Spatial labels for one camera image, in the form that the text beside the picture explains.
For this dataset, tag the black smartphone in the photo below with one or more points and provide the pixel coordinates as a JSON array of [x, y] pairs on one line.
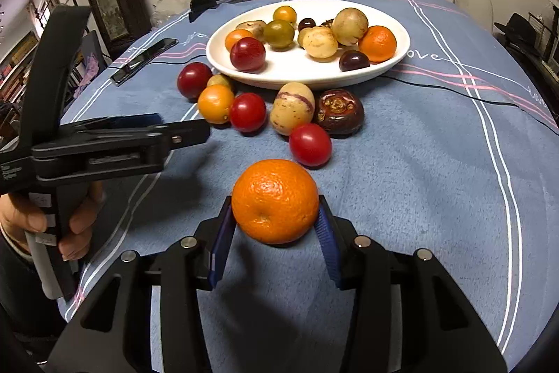
[[144, 60]]

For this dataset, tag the white round plate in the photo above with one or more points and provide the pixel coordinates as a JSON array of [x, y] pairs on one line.
[[297, 71]]

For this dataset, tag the bookshelf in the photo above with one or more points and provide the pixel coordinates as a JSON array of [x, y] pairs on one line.
[[15, 67]]

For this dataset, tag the purple printed board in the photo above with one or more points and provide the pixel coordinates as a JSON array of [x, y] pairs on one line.
[[91, 62]]

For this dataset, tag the dark purple cherry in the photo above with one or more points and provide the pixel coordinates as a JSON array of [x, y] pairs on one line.
[[306, 24], [353, 61]]

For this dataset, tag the orange mandarin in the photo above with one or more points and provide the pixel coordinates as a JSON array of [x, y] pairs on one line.
[[377, 44], [275, 200]]

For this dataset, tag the beige purple striped pepino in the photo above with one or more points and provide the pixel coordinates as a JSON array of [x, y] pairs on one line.
[[291, 108]]

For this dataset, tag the beige round fruit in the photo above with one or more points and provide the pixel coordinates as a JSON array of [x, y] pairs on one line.
[[321, 44], [350, 25]]

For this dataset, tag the tan oblong fruit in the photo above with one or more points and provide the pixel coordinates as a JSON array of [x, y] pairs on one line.
[[252, 27]]

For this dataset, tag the person's left hand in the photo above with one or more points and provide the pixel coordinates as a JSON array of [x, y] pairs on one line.
[[81, 224]]

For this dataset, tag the small brown fruit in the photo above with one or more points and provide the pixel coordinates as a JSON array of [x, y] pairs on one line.
[[327, 24]]

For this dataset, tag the black hat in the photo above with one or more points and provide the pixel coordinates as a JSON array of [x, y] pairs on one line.
[[519, 25]]

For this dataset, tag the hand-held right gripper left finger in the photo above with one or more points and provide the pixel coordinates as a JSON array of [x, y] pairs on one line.
[[220, 246]]

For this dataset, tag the green tomato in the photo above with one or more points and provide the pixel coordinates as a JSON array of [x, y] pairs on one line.
[[278, 34]]

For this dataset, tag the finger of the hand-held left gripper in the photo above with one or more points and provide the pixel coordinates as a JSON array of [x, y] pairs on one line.
[[131, 120], [131, 150]]

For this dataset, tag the brown glossy fruit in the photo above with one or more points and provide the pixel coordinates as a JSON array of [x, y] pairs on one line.
[[339, 111]]

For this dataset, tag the small yellow green fruit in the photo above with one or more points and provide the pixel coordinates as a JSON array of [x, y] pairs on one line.
[[219, 80]]

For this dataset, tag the red tomato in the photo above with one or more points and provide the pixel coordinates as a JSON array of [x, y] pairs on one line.
[[247, 113], [310, 145]]

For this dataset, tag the dark red round fruit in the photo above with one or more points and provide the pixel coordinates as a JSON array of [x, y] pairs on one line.
[[247, 55], [194, 81]]

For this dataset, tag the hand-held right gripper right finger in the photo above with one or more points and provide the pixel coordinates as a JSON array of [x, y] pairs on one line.
[[328, 242]]

